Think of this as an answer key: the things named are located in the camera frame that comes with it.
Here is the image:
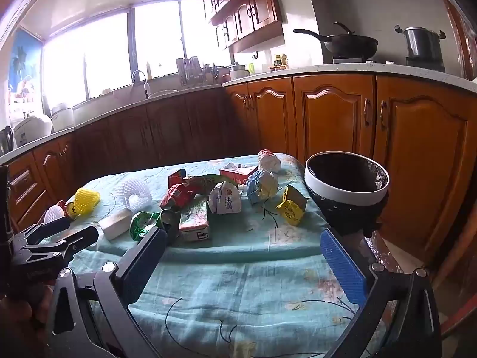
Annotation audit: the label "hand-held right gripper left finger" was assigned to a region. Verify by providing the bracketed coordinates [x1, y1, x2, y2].
[45, 227, 168, 358]

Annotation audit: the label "white lidded pot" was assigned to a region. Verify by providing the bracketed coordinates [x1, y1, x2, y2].
[228, 62, 250, 81]

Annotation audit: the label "white ring foam net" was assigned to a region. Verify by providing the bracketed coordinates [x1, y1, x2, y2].
[116, 184, 153, 210]

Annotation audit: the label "small white foam net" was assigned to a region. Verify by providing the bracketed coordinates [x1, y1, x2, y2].
[44, 203, 69, 224]

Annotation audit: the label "white rectangular box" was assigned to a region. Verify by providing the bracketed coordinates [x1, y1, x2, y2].
[99, 209, 133, 240]

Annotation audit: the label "green foil wrapper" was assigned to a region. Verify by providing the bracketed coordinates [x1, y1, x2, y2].
[130, 209, 181, 246]

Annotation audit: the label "yellow-green spout pouch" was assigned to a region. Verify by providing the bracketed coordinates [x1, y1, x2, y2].
[276, 185, 309, 226]

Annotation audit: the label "white rice cooker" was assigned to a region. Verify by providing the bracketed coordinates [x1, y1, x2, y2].
[13, 112, 53, 148]

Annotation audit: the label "dark utensil holder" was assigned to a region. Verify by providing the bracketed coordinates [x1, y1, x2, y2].
[203, 63, 224, 84]

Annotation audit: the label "black kettle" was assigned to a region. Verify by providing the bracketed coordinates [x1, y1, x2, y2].
[0, 125, 15, 155]

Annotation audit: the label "yellow foam fruit net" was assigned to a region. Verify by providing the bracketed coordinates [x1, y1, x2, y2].
[72, 188, 101, 217]

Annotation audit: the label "red and blue snack wrapper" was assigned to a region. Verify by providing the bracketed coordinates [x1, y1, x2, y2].
[168, 169, 187, 189]

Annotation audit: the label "wooden lower cabinets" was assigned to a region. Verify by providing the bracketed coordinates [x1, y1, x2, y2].
[0, 75, 477, 265]

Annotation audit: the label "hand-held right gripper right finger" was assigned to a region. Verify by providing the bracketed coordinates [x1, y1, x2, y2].
[320, 227, 442, 358]

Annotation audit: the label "kitchen window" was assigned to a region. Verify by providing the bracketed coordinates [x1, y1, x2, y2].
[41, 0, 232, 109]

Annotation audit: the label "blue and white paper ball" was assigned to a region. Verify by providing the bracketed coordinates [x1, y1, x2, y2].
[246, 169, 279, 204]

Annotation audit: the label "white paper bag blue print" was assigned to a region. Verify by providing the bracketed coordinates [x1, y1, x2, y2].
[208, 181, 242, 215]

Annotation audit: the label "white-rimmed black waste bin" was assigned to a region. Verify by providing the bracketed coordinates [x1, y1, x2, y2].
[304, 152, 391, 237]

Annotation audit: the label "gas stove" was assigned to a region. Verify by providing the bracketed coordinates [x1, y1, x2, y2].
[328, 57, 446, 72]

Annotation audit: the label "floral teal tablecloth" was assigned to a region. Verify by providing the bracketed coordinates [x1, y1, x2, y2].
[48, 152, 403, 358]

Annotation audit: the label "steel stock pot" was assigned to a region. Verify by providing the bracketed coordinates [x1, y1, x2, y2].
[395, 25, 447, 60]

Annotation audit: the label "wooden upper cabinets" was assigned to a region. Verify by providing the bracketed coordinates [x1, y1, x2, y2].
[196, 0, 289, 53]

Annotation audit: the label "wooden cabinets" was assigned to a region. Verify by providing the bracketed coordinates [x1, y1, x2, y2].
[196, 0, 289, 53]
[0, 75, 477, 265]

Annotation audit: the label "white kitchen countertop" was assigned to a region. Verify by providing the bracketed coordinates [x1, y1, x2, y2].
[0, 63, 477, 165]

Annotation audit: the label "black wok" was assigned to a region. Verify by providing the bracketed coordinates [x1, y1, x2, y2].
[293, 21, 379, 60]

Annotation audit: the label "blue wall poster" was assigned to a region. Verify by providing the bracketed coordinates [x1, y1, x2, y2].
[7, 30, 43, 105]

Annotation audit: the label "white and red paper ball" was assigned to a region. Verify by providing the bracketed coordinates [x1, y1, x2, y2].
[258, 149, 282, 174]

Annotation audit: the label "red drink carton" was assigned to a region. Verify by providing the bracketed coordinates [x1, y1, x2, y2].
[219, 163, 259, 187]

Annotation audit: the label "utensil rack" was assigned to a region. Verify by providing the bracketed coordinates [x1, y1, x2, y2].
[175, 57, 204, 86]

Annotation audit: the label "chrome faucet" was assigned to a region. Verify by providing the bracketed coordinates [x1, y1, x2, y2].
[131, 70, 151, 99]

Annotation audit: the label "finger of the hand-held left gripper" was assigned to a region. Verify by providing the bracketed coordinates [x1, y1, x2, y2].
[15, 216, 71, 247]
[22, 226, 99, 259]

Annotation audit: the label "white round appliance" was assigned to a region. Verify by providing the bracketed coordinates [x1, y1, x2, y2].
[50, 102, 75, 131]

